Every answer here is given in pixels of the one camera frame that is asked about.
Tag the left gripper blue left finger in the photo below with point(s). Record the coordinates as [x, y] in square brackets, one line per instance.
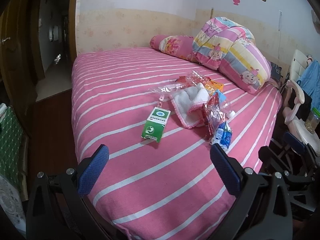
[89, 170]

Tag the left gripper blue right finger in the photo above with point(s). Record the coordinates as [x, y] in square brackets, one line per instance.
[228, 169]

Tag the blue white wrapper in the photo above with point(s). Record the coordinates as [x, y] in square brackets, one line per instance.
[222, 136]

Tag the red snack wrapper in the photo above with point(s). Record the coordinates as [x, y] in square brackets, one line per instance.
[212, 115]

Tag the white pink knitted cloth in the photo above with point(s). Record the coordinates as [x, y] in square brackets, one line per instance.
[188, 103]

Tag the green white carton box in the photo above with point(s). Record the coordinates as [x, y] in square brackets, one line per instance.
[155, 124]

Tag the clear plastic bag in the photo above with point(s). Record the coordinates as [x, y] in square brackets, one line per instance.
[190, 80]

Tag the clear plastic bottle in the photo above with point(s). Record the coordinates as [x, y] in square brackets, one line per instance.
[225, 106]

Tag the white office chair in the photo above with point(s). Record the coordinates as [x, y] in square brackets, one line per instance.
[295, 98]

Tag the glass jar on chair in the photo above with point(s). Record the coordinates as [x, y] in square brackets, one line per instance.
[312, 120]

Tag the blue garment on chair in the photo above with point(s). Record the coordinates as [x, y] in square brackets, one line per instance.
[310, 83]

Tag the green patterned bag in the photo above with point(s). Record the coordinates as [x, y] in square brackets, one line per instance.
[11, 138]

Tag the colourful cartoon quilt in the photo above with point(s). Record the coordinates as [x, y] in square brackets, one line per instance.
[229, 47]

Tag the pink floral pillow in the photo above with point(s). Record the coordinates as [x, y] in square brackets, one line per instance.
[179, 46]

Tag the wooden door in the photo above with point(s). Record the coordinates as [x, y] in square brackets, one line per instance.
[21, 65]

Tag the pink bear wall sticker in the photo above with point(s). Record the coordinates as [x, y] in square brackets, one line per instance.
[236, 0]

